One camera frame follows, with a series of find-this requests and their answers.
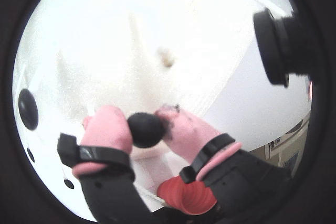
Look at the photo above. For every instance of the pink covered gripper finger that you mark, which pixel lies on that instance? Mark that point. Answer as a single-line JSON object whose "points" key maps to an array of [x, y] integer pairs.
{"points": [[105, 129], [194, 137]]}

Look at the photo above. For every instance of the red collapsible cup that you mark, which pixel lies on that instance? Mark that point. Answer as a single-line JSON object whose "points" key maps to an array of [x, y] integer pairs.
{"points": [[189, 195]]}

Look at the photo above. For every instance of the white paper sheet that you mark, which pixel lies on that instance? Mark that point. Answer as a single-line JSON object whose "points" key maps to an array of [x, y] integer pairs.
{"points": [[157, 176]]}

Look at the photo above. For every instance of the white backdrop panel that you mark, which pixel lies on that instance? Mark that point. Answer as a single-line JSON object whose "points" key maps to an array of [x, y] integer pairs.
{"points": [[249, 116]]}

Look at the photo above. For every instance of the white foam board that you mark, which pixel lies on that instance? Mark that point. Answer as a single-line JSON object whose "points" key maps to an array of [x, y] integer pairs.
{"points": [[92, 64]]}

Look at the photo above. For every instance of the white cabinet with dark pane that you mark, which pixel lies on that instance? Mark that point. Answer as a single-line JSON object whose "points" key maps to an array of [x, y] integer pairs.
{"points": [[288, 155]]}

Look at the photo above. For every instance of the white household appliance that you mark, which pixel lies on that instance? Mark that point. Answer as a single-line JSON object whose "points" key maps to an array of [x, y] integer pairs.
{"points": [[298, 127]]}

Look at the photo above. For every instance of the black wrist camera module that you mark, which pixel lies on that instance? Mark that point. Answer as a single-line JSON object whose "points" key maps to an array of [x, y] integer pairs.
{"points": [[278, 48]]}

